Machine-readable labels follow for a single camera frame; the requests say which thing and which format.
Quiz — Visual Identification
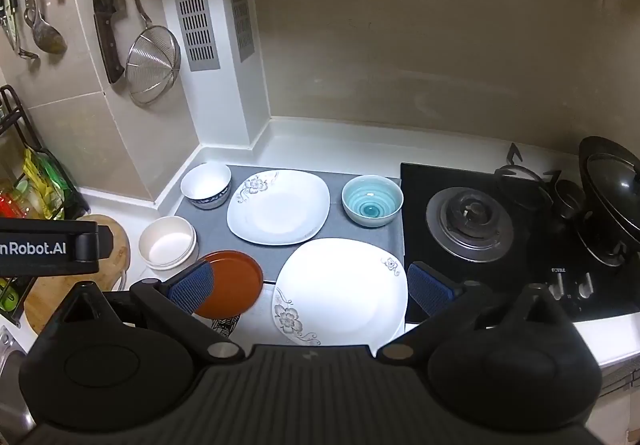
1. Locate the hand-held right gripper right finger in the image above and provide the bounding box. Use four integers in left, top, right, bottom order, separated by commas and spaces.
375, 261, 578, 365

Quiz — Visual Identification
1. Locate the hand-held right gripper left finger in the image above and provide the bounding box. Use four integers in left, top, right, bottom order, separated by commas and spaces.
47, 260, 246, 366

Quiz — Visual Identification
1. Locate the brown small dish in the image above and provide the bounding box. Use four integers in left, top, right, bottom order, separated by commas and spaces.
192, 250, 265, 319

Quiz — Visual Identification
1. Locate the cream straight-sided bowl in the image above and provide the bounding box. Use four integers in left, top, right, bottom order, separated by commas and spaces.
138, 217, 198, 271

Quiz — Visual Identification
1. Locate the white square floral plate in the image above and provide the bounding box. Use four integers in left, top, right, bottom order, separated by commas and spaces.
271, 238, 410, 348
226, 170, 331, 246

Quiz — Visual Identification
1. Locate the teal striped bowl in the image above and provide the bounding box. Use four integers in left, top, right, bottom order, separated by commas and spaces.
341, 174, 404, 229

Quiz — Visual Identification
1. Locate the white bowl with blue pattern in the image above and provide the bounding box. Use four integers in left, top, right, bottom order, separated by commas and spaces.
180, 162, 233, 210

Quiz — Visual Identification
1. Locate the wooden cutting board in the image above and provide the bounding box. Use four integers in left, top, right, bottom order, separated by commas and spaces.
24, 214, 132, 336

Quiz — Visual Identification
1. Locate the green yellow packet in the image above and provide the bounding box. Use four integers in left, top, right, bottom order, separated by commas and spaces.
20, 147, 77, 220

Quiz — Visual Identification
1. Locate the white printed cloth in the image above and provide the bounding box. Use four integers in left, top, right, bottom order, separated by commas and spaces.
197, 281, 282, 351

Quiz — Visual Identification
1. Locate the silver stove burner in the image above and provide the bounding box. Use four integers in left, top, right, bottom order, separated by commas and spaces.
426, 186, 516, 264

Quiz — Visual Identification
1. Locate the black glass gas stove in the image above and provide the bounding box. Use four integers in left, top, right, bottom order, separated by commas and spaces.
400, 162, 640, 324

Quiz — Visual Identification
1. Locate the grey table mat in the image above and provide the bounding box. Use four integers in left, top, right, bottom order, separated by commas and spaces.
172, 165, 405, 284

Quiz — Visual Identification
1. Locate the stainless steel sink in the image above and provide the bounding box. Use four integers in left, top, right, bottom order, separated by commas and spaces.
0, 325, 37, 432

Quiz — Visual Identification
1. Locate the black iron pan support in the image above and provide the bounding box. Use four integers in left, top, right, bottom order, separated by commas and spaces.
494, 143, 563, 192

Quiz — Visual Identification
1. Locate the black wok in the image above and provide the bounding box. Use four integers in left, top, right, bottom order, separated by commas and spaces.
550, 136, 640, 269

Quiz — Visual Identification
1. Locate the metal mesh strainer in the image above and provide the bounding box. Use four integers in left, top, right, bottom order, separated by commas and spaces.
114, 0, 182, 106

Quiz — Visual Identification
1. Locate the black pot lid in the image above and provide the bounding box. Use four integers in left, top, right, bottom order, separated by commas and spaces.
584, 151, 640, 231

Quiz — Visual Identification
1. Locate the steel hanging utensil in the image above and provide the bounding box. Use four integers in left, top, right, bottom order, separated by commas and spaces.
0, 0, 40, 60

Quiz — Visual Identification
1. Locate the dark kitchen cleaver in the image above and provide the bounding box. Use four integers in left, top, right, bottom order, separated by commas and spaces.
88, 0, 126, 84

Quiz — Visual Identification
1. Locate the grey vent grille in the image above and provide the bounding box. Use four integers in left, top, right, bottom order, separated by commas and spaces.
166, 0, 221, 72

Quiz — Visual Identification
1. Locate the black wire rack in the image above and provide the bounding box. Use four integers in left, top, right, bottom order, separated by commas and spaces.
0, 85, 67, 327

